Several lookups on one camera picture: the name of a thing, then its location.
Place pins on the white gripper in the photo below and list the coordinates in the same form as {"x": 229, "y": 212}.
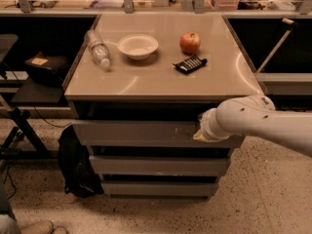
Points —
{"x": 205, "y": 127}

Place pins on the grey top drawer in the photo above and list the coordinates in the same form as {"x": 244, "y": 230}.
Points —
{"x": 145, "y": 134}

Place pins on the grey drawer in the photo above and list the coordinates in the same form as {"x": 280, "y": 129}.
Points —
{"x": 145, "y": 134}
{"x": 143, "y": 166}
{"x": 160, "y": 189}

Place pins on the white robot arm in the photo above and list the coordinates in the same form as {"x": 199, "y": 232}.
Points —
{"x": 256, "y": 116}

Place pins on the grey drawer cabinet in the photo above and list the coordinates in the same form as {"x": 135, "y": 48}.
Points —
{"x": 152, "y": 90}

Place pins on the grey bottom drawer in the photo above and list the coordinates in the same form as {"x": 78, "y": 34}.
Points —
{"x": 160, "y": 189}

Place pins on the grey middle drawer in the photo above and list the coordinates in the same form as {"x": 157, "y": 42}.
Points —
{"x": 143, "y": 166}

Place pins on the black snack bar wrapper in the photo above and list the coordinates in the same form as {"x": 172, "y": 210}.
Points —
{"x": 190, "y": 65}

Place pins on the red apple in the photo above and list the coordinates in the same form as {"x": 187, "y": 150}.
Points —
{"x": 189, "y": 42}

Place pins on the white bowl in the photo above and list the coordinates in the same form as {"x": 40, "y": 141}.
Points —
{"x": 137, "y": 46}

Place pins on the black backpack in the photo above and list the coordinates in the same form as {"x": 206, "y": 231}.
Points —
{"x": 73, "y": 160}

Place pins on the clear plastic water bottle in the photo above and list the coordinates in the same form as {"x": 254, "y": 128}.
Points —
{"x": 98, "y": 49}

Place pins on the white leaning pole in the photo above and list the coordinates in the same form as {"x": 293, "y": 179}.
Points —
{"x": 291, "y": 26}

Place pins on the black box with label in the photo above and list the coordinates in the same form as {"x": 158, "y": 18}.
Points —
{"x": 47, "y": 70}

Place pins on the black side table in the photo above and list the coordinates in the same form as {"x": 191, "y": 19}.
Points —
{"x": 45, "y": 102}

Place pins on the tan shoe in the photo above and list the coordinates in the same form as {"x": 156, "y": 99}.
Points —
{"x": 40, "y": 227}

